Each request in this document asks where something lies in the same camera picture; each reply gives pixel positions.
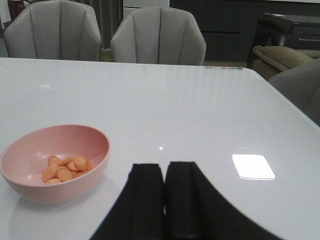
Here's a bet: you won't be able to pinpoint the dark side table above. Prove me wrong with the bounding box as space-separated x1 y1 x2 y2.
247 13 320 68

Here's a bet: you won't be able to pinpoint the orange ham slices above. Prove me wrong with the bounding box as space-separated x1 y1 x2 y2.
41 155 93 184

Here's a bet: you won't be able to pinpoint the grey upholstered chair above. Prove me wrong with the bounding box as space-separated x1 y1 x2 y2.
4 0 102 62
110 6 207 66

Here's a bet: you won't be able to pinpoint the dark grey counter cabinet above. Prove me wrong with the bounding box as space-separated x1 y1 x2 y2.
170 0 320 62

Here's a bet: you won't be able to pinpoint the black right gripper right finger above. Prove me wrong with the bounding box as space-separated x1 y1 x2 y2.
165 161 278 240

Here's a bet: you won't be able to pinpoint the left grey upholstered chair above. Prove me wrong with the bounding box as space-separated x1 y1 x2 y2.
4 0 102 62

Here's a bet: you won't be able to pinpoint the grey curtain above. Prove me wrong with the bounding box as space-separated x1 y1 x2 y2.
79 0 123 51

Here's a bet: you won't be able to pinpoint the right grey upholstered chair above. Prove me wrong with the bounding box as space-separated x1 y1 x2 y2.
110 6 207 66

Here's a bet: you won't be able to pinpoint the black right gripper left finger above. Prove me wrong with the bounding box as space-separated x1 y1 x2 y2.
91 163 164 240

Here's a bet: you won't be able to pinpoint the olive sofa cushion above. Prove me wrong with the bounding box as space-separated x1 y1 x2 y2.
252 45 320 72

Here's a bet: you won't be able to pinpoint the pink plastic bowl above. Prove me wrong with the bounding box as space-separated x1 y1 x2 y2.
0 124 111 204

